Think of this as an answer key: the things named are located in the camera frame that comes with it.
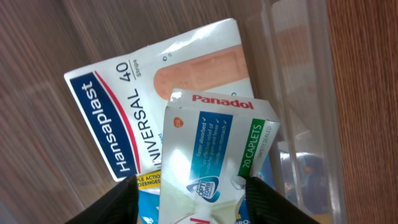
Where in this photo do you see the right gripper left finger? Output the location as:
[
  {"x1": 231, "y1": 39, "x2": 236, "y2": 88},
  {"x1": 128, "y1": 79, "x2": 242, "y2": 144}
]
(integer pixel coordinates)
[{"x1": 66, "y1": 175, "x2": 139, "y2": 224}]

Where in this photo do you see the white Panadol box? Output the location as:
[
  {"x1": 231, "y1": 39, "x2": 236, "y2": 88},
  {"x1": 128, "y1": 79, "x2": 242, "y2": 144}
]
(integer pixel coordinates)
[{"x1": 159, "y1": 89, "x2": 280, "y2": 223}]

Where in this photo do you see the clear plastic container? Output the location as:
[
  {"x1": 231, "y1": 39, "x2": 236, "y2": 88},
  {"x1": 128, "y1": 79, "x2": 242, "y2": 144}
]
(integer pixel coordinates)
[{"x1": 1, "y1": 0, "x2": 346, "y2": 223}]

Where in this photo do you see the white Hansaplast plaster box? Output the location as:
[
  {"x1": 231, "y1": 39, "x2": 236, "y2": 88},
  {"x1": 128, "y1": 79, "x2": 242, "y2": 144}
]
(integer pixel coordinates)
[{"x1": 64, "y1": 18, "x2": 253, "y2": 182}]

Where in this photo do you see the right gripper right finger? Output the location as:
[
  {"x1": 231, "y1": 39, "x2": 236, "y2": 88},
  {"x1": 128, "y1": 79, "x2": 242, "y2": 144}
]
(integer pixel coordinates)
[{"x1": 246, "y1": 177, "x2": 319, "y2": 224}]

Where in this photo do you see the blue VapoDrops box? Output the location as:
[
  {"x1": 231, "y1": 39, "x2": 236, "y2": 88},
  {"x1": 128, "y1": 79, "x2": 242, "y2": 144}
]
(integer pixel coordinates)
[{"x1": 138, "y1": 156, "x2": 275, "y2": 224}]

